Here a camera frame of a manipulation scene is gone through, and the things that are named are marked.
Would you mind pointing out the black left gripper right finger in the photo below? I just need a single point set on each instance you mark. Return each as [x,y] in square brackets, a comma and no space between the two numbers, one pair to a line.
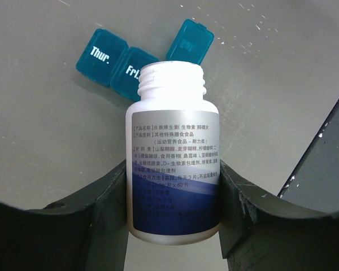
[260,231]

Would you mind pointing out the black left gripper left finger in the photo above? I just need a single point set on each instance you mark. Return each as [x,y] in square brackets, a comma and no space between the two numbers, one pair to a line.
[86,230]

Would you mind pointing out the teal pill organizer box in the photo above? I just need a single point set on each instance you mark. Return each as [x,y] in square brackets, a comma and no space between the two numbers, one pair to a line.
[109,60]

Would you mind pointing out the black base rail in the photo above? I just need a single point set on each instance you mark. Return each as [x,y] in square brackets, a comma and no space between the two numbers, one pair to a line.
[314,183]

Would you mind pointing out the white pill bottle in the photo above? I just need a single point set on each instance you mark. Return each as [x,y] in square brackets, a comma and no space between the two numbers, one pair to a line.
[172,157]

